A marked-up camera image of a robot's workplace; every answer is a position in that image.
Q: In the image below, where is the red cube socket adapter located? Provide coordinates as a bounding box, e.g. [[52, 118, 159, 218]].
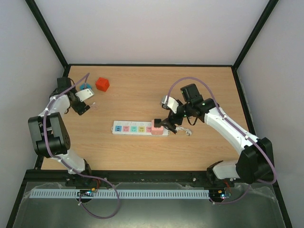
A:
[[95, 77, 110, 92]]

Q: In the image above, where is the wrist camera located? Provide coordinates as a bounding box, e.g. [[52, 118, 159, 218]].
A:
[[76, 88, 94, 102], [161, 95, 180, 114]]

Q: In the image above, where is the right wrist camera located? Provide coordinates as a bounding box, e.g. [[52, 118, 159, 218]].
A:
[[161, 95, 180, 114]]

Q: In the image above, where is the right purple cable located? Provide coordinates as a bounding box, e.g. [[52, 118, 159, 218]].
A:
[[167, 77, 278, 205]]

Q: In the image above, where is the white power strip cord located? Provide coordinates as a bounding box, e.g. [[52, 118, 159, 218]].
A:
[[175, 126, 192, 137]]

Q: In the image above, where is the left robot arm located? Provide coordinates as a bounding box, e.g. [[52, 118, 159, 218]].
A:
[[28, 74, 94, 177]]

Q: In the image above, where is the purple cable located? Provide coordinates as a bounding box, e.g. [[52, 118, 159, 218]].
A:
[[167, 77, 278, 205], [42, 72, 121, 219]]

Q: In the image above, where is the black power adapter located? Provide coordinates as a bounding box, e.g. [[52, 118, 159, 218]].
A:
[[153, 119, 162, 128]]

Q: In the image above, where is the pink cube socket adapter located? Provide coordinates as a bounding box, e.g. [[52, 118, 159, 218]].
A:
[[151, 120, 163, 135]]

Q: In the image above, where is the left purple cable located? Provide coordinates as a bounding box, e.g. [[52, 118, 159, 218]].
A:
[[42, 72, 121, 219]]

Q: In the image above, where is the white power strip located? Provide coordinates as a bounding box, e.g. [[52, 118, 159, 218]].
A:
[[112, 120, 170, 136]]

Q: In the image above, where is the black mounting rail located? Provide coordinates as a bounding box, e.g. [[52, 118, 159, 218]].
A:
[[23, 170, 276, 188]]

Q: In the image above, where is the blue plug adapter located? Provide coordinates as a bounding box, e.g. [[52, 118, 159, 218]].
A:
[[80, 83, 92, 90]]

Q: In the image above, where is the black adapter cable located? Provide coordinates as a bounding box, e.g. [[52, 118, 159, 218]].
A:
[[163, 124, 178, 135]]

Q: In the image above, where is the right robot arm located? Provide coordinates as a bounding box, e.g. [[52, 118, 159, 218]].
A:
[[155, 84, 274, 186]]

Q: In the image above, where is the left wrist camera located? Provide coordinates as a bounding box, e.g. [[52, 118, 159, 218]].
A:
[[76, 88, 94, 102]]

